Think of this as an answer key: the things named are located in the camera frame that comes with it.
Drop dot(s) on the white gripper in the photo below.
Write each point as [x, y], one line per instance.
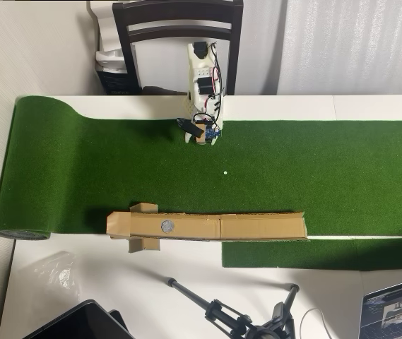
[188, 137]

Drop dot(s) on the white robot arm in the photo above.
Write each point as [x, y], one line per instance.
[199, 69]

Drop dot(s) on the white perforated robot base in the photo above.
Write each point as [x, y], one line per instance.
[188, 106]

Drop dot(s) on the long green artificial turf mat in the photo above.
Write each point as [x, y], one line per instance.
[116, 169]

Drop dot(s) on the brown cardboard strip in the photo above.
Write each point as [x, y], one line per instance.
[250, 227]

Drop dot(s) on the dark blue box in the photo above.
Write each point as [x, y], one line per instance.
[116, 83]

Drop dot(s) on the dark wooden chair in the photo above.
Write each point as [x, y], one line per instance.
[172, 10]

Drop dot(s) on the white foam packaging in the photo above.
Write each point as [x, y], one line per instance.
[107, 28]

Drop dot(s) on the small green turf piece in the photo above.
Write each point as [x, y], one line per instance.
[328, 254]

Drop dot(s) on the black tripod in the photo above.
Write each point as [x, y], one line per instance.
[222, 314]

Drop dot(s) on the white curtain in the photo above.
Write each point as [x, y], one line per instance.
[352, 46]

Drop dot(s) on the black flat device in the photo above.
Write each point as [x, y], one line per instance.
[117, 316]

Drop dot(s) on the clear plastic bag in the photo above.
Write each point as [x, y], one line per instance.
[57, 275]

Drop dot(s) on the black tablet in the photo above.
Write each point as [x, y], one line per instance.
[80, 321]

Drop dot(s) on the gray laptop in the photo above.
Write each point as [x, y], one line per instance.
[395, 310]

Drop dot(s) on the wrist camera on cardboard mount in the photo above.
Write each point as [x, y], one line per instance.
[199, 132]

